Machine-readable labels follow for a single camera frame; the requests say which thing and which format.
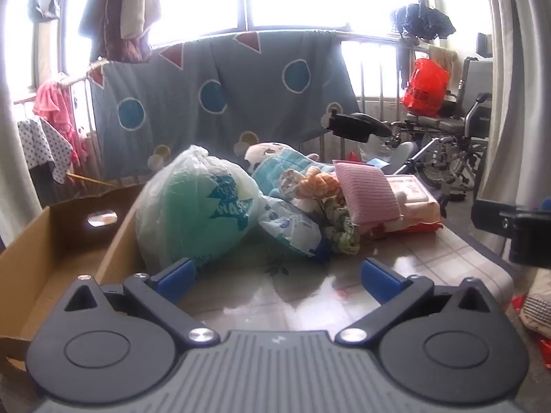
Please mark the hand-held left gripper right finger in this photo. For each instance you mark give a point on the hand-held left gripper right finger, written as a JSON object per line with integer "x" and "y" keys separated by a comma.
{"x": 381, "y": 279}

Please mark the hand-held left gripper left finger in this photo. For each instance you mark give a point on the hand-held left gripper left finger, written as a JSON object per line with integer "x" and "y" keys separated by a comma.
{"x": 176, "y": 277}

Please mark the green patterned scrunchie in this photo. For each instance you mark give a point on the green patterned scrunchie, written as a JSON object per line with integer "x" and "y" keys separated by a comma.
{"x": 344, "y": 232}

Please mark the pink knitted cloth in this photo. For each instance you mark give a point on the pink knitted cloth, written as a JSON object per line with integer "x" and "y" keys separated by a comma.
{"x": 366, "y": 193}

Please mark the soft wet wipes pack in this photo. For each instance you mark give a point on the soft wet wipes pack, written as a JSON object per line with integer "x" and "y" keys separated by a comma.
{"x": 413, "y": 198}

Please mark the blue white tissue packet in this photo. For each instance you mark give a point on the blue white tissue packet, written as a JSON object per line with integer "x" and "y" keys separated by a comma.
{"x": 288, "y": 223}

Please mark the orange striped scrunchie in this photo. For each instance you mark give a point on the orange striped scrunchie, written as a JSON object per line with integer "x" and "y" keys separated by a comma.
{"x": 318, "y": 185}

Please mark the brown cardboard box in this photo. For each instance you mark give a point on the brown cardboard box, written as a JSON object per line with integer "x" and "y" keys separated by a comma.
{"x": 51, "y": 241}

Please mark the teal quilted towel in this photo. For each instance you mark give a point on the teal quilted towel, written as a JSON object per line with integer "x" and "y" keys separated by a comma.
{"x": 275, "y": 173}

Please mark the white green plastic bag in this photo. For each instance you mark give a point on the white green plastic bag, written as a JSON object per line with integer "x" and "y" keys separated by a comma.
{"x": 185, "y": 206}

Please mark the beige striped cushion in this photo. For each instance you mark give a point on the beige striped cushion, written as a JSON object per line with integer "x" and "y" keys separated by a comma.
{"x": 538, "y": 305}

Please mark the wheelchair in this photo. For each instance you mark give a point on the wheelchair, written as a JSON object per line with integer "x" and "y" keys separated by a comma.
{"x": 447, "y": 150}

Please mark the yellow stick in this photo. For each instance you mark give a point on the yellow stick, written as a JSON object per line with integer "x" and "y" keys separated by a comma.
{"x": 92, "y": 180}

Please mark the grey white curtain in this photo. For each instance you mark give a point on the grey white curtain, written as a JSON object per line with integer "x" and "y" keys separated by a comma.
{"x": 521, "y": 94}

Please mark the black cushioned armrest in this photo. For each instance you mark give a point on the black cushioned armrest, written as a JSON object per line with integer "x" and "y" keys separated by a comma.
{"x": 353, "y": 125}

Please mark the grey hanging cloth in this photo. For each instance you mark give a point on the grey hanging cloth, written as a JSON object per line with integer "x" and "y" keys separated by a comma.
{"x": 43, "y": 185}

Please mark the red plastic bag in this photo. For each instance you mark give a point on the red plastic bag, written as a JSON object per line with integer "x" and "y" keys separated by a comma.
{"x": 424, "y": 88}

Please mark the grey blanket with blue circles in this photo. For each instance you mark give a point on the grey blanket with blue circles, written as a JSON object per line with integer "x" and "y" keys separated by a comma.
{"x": 181, "y": 94}

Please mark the white polka dot cloth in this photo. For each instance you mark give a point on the white polka dot cloth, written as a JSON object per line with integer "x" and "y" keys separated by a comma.
{"x": 43, "y": 146}

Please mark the beige hanging towel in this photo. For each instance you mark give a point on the beige hanging towel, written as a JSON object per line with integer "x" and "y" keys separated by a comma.
{"x": 443, "y": 56}

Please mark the metal window railing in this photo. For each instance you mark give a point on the metal window railing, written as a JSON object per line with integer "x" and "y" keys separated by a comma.
{"x": 381, "y": 81}

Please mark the pink hanging clothes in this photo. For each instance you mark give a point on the pink hanging clothes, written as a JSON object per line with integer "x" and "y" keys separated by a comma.
{"x": 56, "y": 103}

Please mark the dark hanging clothes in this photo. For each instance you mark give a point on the dark hanging clothes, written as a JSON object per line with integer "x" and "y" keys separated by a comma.
{"x": 422, "y": 19}

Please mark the dark maroon hanging jacket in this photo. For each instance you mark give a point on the dark maroon hanging jacket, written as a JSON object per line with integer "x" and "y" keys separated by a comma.
{"x": 107, "y": 21}

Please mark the beige hanging garment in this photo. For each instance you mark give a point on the beige hanging garment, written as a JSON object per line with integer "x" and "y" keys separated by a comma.
{"x": 137, "y": 4}

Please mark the black wall box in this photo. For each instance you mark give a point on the black wall box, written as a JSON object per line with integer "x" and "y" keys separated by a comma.
{"x": 484, "y": 45}

